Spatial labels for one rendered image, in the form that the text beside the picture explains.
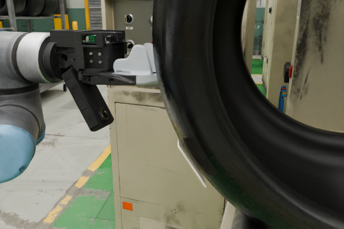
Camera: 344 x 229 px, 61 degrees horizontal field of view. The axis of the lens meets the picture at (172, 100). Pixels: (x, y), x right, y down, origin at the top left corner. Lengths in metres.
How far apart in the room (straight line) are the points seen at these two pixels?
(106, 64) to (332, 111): 0.49
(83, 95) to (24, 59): 0.11
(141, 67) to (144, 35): 0.73
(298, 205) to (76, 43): 0.37
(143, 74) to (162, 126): 0.73
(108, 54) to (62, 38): 0.09
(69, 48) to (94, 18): 9.70
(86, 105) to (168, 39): 0.23
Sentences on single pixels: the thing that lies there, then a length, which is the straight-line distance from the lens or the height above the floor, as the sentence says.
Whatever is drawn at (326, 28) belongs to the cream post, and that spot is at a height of 1.16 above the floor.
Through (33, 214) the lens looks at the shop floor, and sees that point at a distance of 2.12.
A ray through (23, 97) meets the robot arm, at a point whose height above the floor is 1.04.
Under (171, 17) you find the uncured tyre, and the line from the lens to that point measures 0.32.
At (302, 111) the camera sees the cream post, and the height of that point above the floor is 0.98.
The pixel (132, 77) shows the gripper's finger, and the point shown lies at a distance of 0.44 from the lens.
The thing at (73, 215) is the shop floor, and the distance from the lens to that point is 2.02.
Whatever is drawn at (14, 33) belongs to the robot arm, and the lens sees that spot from 0.59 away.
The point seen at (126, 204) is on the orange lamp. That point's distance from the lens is 1.42.
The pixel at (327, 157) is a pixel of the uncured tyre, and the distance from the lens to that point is 0.62.
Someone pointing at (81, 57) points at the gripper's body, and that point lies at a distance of 0.48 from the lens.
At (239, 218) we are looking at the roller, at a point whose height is 0.92.
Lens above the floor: 1.19
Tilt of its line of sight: 16 degrees down
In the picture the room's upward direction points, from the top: straight up
